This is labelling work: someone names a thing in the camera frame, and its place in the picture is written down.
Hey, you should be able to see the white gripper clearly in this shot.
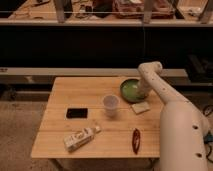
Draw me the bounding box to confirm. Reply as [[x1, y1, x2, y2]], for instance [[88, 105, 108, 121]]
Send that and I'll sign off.
[[137, 77, 152, 99]]

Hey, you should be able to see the green ceramic bowl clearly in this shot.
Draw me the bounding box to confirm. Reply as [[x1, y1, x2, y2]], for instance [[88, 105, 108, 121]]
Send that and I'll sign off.
[[120, 79, 144, 103]]

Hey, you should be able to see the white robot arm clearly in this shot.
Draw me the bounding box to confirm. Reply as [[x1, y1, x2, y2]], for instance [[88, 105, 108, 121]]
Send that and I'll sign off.
[[138, 61, 210, 171]]

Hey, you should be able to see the wooden folding table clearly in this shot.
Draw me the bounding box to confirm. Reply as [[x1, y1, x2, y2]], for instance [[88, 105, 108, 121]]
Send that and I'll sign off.
[[31, 77, 163, 158]]

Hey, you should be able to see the black smartphone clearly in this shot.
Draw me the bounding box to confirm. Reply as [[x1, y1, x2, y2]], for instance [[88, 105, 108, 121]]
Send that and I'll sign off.
[[66, 108, 88, 119]]

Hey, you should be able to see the black cable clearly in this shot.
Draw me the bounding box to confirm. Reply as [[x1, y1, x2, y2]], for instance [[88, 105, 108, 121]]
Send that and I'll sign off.
[[202, 104, 213, 161]]

